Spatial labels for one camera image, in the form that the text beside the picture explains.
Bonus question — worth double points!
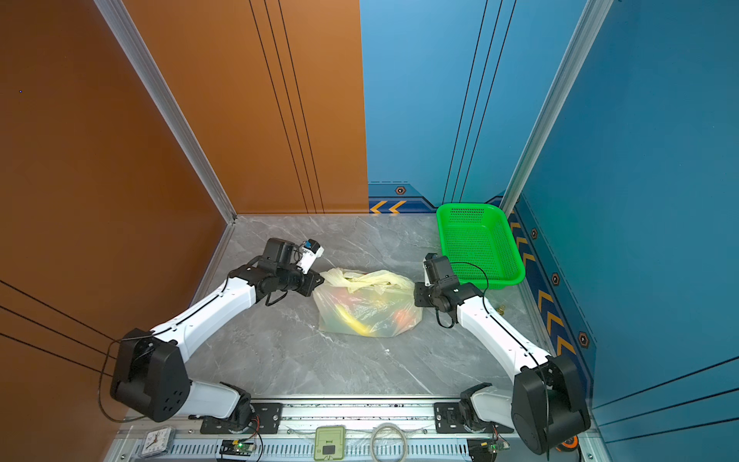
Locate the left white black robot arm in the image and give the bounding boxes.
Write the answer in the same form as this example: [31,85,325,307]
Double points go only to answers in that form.
[110,238,324,431]

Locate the green plastic mesh basket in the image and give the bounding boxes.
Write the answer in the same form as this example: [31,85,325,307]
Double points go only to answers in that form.
[436,203,525,291]

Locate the right green circuit board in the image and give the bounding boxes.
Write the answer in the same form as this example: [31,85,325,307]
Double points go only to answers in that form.
[467,439,510,462]

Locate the yellow translucent plastic bag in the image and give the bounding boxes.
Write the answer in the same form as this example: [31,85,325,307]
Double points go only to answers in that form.
[313,268,423,338]

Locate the coiled white cable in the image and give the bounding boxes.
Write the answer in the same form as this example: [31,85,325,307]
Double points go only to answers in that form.
[369,422,410,462]

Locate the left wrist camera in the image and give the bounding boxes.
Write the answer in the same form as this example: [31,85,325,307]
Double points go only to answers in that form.
[296,239,324,275]

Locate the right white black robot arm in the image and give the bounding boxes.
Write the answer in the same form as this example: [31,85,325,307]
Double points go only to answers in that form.
[414,253,592,454]

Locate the small white alarm clock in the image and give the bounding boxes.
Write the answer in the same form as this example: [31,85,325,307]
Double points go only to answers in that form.
[140,427,176,458]

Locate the left green circuit board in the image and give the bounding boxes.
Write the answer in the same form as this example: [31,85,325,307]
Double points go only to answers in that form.
[219,439,258,461]

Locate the orange black tape measure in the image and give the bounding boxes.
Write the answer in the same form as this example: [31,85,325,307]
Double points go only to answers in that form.
[556,435,580,454]

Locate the green square device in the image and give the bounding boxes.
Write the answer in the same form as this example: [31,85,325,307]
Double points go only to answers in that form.
[314,425,346,461]

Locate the green circuit board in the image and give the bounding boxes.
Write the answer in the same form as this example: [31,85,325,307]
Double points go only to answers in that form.
[219,439,258,461]
[467,439,510,462]

